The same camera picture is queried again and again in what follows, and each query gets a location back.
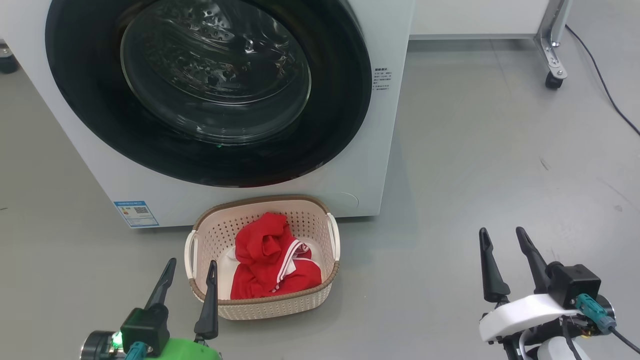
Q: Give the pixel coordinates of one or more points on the red garment with white stripes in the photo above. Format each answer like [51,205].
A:
[260,255]

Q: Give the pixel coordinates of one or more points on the cream perforated laundry basket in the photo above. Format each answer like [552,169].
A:
[310,225]

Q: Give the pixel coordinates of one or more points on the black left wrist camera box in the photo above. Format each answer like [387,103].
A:
[145,325]

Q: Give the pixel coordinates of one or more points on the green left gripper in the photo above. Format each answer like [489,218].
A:
[185,350]

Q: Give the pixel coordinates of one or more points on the black round washer door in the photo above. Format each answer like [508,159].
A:
[80,100]

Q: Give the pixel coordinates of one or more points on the black caster wheel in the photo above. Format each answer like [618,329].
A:
[553,81]
[7,62]

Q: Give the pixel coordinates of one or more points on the white cabinet panel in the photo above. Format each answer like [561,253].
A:
[475,17]

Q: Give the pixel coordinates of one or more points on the silver metal frame leg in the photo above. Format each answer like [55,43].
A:
[550,40]

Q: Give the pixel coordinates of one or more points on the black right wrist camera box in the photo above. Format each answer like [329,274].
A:
[575,282]

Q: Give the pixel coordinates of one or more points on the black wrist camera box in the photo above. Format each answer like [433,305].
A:
[145,325]
[575,282]

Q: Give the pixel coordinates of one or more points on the white front-load washing machine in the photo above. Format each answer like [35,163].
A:
[372,160]

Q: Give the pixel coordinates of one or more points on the blue energy label sticker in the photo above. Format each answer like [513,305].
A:
[136,214]

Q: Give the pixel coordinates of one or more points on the small text sticker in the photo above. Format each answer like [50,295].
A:
[382,79]

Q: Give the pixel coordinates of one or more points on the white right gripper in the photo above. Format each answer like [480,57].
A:
[520,315]

